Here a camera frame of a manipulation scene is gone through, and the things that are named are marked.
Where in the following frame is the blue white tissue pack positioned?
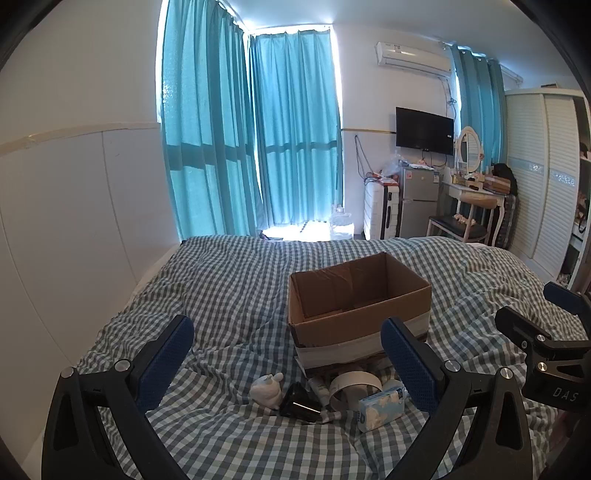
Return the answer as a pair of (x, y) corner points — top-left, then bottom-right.
(358, 388), (405, 433)

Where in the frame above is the narrow teal window curtain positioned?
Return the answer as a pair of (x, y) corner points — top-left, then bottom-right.
(249, 30), (343, 232)

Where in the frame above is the white lumpy figurine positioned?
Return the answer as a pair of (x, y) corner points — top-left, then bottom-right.
(250, 373), (283, 409)

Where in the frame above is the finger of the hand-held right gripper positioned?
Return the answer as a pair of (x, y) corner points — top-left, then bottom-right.
(543, 281), (591, 320)
(495, 305), (555, 354)

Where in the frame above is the white dressing table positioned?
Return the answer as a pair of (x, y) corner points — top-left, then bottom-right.
(441, 178), (509, 247)

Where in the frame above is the white oval mirror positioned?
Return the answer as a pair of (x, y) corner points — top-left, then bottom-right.
(455, 126), (485, 175)

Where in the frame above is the brown cardboard box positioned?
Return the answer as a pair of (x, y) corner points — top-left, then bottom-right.
(287, 252), (432, 370)

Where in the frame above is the white chair dark seat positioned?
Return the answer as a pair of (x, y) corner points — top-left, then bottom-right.
(427, 203), (490, 245)

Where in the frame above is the clear water jug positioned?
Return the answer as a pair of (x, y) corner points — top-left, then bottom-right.
(330, 205), (355, 239)

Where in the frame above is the wide teal curtain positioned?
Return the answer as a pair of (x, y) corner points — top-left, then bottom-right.
(157, 0), (264, 241)

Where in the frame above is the small black glossy device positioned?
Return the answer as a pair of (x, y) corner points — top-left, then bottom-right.
(278, 382), (324, 423)

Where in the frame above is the black wall television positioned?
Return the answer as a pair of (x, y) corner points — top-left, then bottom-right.
(396, 107), (454, 156)

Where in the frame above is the grey small fridge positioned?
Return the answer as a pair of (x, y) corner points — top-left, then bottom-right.
(398, 166), (441, 239)

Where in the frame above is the white slatted wardrobe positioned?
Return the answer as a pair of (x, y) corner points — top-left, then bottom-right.
(504, 88), (591, 280)

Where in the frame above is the clear plastic bag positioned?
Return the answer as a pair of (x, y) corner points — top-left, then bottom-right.
(381, 154), (410, 179)

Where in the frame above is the black bag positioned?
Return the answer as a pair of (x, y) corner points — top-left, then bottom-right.
(492, 162), (519, 195)

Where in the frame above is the checked bed blanket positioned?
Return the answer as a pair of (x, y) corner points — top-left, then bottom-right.
(44, 234), (591, 480)

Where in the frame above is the teal curtain beside wardrobe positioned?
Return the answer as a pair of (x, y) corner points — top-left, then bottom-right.
(450, 44), (507, 168)

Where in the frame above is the white air conditioner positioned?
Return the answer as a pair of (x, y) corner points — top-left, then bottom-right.
(375, 41), (453, 78)

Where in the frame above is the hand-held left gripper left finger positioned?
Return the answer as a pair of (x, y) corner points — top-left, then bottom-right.
(41, 315), (195, 480)

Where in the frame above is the white suitcase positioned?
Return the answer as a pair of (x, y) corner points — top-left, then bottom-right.
(364, 181), (402, 241)

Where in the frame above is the white cosmetic tube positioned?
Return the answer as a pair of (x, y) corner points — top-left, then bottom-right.
(308, 375), (338, 408)

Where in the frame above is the wooden storage box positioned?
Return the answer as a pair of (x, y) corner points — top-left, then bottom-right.
(482, 174), (511, 195)

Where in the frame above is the dark wall cable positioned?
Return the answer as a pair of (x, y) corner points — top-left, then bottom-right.
(353, 134), (371, 182)

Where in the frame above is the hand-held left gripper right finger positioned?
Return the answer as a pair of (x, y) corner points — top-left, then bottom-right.
(380, 316), (536, 480)

